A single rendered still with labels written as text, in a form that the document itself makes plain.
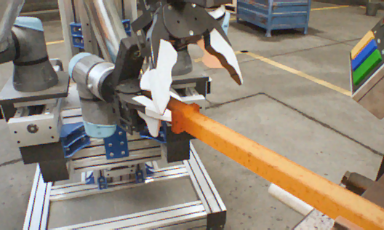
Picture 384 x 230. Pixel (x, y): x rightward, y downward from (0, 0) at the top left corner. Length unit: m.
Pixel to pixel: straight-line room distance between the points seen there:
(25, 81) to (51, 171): 0.32
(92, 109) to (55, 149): 0.45
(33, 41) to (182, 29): 0.78
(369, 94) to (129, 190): 1.18
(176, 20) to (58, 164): 0.87
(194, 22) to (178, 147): 0.81
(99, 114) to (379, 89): 0.60
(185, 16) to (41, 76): 0.80
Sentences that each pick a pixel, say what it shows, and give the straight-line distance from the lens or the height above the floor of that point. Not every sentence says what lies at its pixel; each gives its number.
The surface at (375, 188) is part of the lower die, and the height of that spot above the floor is 0.99.
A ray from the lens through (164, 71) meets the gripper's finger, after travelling 0.40.
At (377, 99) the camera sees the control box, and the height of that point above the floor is 0.97.
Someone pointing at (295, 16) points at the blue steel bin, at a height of 0.29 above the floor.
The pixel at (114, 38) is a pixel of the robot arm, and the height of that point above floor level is 1.04.
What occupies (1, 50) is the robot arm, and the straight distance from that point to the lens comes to 1.05.
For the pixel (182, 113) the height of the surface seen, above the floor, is 1.01.
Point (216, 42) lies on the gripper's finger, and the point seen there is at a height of 1.11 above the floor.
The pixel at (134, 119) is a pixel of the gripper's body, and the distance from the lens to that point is 0.57.
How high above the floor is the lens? 1.23
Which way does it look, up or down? 28 degrees down
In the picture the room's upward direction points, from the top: straight up
